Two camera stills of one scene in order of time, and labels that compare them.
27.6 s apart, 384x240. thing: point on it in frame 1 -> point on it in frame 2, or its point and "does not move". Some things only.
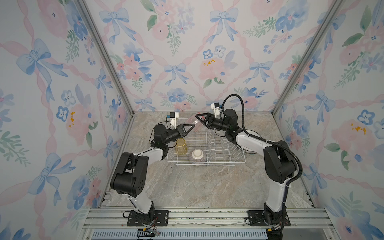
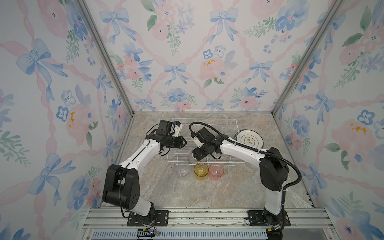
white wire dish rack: [205, 148] does not move
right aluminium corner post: [335, 9] does not move
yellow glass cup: [181, 147] -> [201, 171]
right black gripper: [208, 120] -> [196, 154]
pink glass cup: [194, 120] -> [216, 171]
